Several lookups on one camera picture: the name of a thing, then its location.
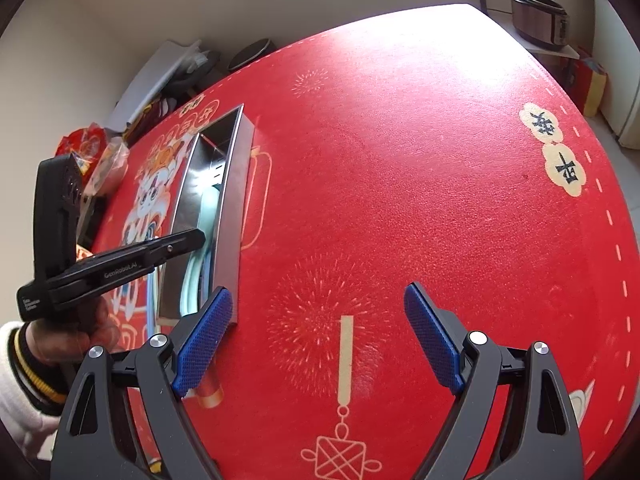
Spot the white cabinet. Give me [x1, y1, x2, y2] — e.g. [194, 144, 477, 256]
[595, 0, 640, 151]

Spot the black electric griddle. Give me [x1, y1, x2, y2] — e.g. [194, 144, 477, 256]
[75, 195, 108, 241]

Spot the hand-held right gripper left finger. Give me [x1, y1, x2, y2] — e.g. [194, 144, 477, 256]
[50, 286, 234, 480]

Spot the silver rice cooker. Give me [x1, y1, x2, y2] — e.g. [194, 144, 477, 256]
[510, 0, 572, 52]

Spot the grey flat board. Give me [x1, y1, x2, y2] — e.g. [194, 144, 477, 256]
[106, 39, 202, 133]

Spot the metal utensil tray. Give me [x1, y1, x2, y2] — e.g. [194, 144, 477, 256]
[156, 104, 256, 322]

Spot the orange snack bag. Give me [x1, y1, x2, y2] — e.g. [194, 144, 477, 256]
[56, 122, 108, 173]

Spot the black round pan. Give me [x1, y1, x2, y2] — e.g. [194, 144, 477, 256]
[227, 38, 277, 72]

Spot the red and yellow box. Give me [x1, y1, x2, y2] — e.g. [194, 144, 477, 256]
[564, 46, 610, 117]

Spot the person's left hand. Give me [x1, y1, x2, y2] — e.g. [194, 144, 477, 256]
[25, 294, 121, 368]

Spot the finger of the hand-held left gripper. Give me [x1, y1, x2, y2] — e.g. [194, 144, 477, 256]
[142, 228, 207, 265]

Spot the mint green plastic spoon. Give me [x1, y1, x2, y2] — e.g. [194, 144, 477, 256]
[184, 184, 223, 313]

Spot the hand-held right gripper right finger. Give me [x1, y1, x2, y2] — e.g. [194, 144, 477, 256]
[404, 282, 583, 480]

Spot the red printed table mat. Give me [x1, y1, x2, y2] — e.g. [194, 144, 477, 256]
[75, 4, 640, 480]

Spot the clear plastic bag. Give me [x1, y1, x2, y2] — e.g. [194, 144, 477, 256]
[170, 47, 223, 101]

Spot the bowl covered with plastic wrap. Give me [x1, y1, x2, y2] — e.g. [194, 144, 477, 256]
[82, 137, 131, 196]

